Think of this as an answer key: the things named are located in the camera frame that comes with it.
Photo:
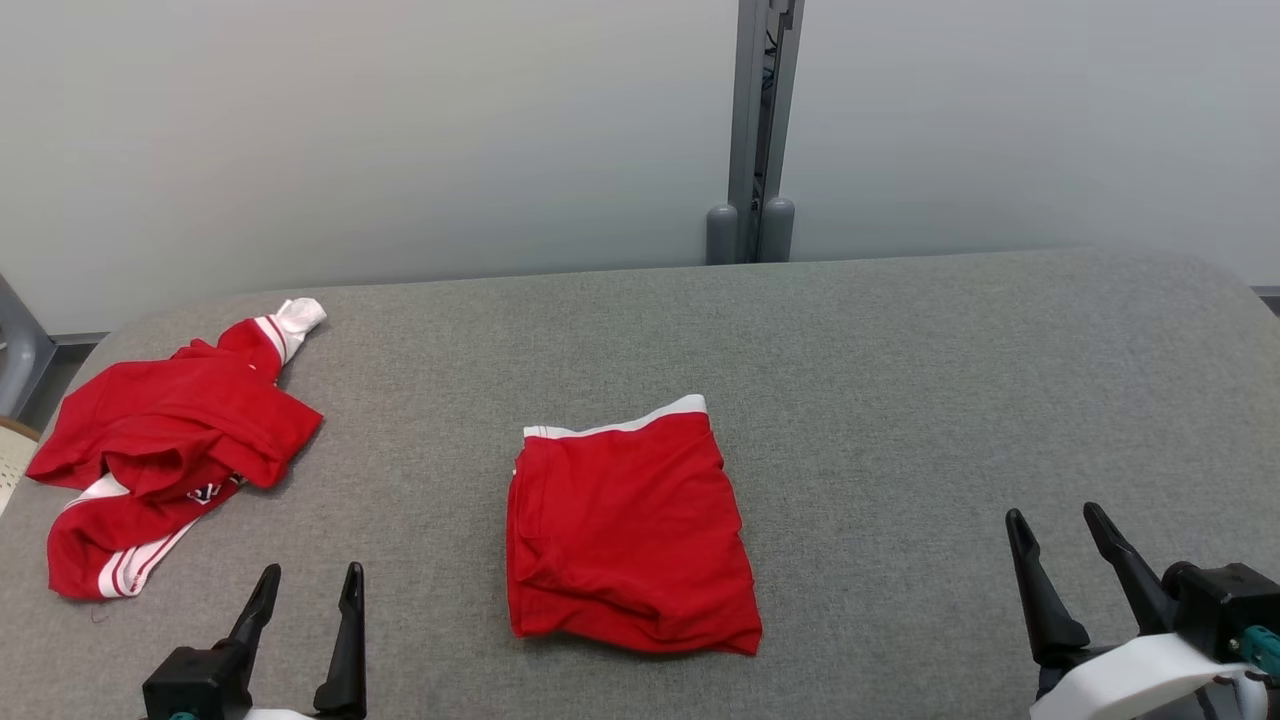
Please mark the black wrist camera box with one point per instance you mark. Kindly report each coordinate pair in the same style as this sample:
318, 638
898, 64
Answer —
195, 685
1230, 605

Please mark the cream perforated laundry basket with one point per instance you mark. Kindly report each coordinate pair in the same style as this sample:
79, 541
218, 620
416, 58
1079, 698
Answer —
12, 460

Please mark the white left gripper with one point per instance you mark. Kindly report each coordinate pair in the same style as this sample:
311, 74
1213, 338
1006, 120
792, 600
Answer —
280, 715

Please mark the red jersey with white sleeves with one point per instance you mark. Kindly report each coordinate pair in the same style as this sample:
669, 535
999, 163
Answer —
170, 420

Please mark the grey metal partition post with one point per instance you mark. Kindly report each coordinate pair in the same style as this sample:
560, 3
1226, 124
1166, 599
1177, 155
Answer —
745, 120

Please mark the red shorts with white trim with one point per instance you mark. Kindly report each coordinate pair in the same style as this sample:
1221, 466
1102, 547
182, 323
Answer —
630, 530

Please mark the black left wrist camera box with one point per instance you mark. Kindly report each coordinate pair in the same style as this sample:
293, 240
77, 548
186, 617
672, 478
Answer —
195, 685

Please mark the grey metal frame leg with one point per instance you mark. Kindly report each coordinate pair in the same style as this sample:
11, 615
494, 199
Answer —
20, 350

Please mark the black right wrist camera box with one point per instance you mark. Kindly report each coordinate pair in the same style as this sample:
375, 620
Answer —
1230, 605

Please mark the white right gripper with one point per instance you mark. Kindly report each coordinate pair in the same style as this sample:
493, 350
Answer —
1130, 680

